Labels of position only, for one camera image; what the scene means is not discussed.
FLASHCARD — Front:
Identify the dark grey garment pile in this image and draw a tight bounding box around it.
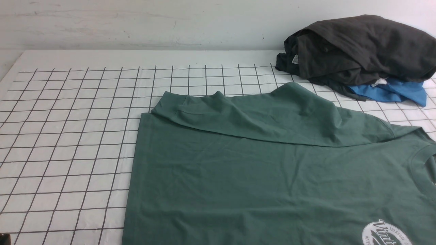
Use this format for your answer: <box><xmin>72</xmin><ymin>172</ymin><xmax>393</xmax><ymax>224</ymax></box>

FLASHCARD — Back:
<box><xmin>275</xmin><ymin>15</ymin><xmax>436</xmax><ymax>101</ymax></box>

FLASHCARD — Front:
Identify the blue garment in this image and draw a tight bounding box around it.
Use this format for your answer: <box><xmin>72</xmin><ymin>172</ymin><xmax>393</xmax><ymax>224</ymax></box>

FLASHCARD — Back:
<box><xmin>348</xmin><ymin>78</ymin><xmax>427</xmax><ymax>107</ymax></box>

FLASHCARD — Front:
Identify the white grid-pattern table cloth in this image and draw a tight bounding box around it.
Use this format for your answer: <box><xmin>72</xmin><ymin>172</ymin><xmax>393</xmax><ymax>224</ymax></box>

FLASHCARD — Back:
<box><xmin>0</xmin><ymin>51</ymin><xmax>435</xmax><ymax>245</ymax></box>

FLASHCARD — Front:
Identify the green long-sleeve top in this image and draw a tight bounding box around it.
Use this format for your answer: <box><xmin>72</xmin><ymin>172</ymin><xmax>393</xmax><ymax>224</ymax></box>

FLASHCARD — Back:
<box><xmin>122</xmin><ymin>82</ymin><xmax>436</xmax><ymax>245</ymax></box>

